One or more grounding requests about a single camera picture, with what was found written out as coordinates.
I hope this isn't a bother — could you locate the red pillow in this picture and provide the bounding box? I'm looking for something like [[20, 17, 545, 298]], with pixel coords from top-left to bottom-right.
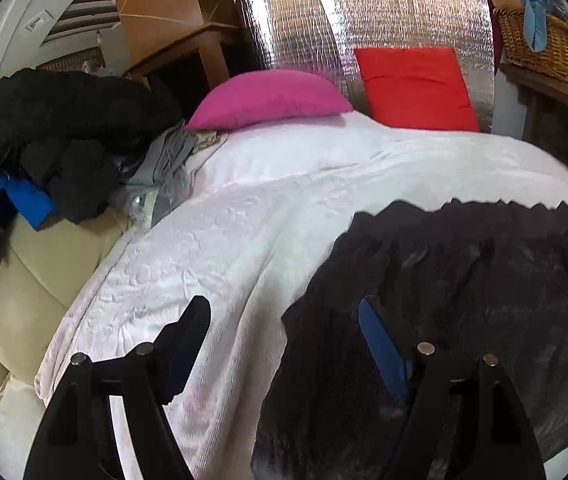
[[354, 47, 481, 133]]

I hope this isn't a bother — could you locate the light blue cloth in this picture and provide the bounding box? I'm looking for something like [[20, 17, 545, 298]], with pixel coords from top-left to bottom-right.
[[523, 0, 567, 53]]

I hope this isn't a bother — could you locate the silver foil mat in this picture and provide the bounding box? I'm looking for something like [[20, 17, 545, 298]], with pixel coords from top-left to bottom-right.
[[238, 0, 496, 133]]

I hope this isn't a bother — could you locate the wooden cabinet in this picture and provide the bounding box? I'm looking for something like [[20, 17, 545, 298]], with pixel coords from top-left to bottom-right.
[[108, 0, 259, 93]]

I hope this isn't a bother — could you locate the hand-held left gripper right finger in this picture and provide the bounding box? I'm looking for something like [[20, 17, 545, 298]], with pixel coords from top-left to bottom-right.
[[358, 298, 548, 480]]

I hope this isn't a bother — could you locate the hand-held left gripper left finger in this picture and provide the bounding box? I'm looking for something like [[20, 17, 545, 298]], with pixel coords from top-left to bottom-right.
[[24, 295, 212, 480]]

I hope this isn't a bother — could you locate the white textured blanket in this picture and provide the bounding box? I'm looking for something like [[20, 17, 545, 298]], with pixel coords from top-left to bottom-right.
[[34, 110, 568, 480]]

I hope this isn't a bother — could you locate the pink pillow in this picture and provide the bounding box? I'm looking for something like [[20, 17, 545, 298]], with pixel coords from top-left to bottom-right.
[[184, 69, 355, 132]]

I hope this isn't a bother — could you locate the black padded jacket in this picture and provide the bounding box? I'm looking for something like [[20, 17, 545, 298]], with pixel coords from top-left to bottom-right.
[[251, 199, 568, 480]]

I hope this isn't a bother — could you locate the black clothes pile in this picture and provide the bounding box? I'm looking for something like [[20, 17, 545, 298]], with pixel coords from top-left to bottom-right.
[[0, 67, 182, 226]]

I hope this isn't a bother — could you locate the wooden shelf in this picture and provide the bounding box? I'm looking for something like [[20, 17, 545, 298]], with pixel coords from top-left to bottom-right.
[[499, 62, 568, 146]]

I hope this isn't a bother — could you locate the wicker basket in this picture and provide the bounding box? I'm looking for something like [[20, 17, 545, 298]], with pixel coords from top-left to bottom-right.
[[493, 7, 568, 88]]

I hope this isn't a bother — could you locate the grey garment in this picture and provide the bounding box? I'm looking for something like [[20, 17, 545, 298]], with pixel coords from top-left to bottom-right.
[[118, 120, 202, 231]]

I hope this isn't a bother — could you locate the beige leather sofa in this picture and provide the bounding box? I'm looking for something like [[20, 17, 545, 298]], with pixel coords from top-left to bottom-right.
[[0, 205, 137, 461]]

